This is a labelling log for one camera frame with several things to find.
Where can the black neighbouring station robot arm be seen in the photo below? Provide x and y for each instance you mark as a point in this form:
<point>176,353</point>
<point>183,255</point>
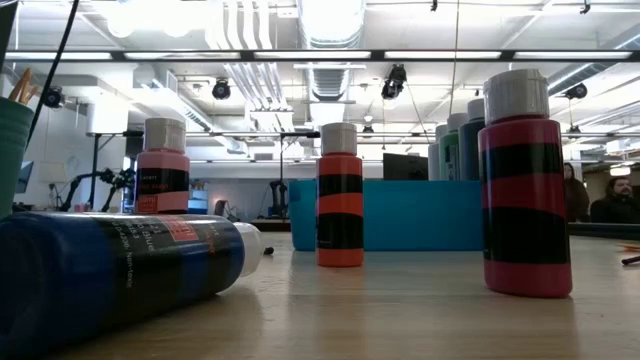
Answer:
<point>121,180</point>
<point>80,180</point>

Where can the thin dark paint brush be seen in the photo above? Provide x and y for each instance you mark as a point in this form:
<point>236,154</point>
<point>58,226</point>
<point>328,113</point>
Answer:
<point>632,259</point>

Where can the black ceiling spotlight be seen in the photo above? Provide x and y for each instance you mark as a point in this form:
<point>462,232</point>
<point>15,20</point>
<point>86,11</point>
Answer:
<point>54,98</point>
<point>394,82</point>
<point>576,91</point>
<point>221,90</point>

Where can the large green paint bottle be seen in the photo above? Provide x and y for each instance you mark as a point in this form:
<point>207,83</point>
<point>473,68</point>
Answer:
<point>449,160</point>

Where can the teal plastic cup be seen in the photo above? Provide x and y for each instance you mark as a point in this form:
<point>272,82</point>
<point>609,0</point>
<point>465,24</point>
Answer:
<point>12,165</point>

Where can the large white paint bottle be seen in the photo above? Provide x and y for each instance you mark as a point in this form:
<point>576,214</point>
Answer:
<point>434,160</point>

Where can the black monitor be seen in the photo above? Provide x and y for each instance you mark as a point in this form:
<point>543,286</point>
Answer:
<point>405,167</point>

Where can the teal plastic bin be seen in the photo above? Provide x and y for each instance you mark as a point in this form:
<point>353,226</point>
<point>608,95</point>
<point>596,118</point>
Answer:
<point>415,215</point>

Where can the large dark blue paint bottle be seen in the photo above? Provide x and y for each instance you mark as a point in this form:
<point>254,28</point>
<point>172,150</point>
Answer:
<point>469,155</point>

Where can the white ceiling air duct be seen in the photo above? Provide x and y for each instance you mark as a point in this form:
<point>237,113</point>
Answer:
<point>330,25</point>

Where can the black bar with light strips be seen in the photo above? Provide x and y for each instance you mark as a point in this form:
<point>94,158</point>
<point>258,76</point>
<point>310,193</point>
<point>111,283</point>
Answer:
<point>245,55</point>

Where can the pink paint bottle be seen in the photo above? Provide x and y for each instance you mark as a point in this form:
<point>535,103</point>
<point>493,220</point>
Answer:
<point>162,165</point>

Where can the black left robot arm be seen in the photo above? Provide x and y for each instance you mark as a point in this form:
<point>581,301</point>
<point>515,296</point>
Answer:
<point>5,20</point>

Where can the person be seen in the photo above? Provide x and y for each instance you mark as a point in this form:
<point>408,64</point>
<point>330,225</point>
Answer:
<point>617,210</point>
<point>577,200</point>

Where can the orange paint bottle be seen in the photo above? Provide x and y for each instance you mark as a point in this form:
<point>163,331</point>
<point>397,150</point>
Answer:
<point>340,205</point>

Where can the orange tipped paint brush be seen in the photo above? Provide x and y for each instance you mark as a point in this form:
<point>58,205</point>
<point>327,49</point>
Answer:
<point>631,246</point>

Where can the magenta paint bottle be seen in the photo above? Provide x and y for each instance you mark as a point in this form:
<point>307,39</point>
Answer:
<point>525,235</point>

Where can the dark desk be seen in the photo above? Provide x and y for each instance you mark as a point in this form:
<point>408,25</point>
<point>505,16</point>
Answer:
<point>605,230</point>

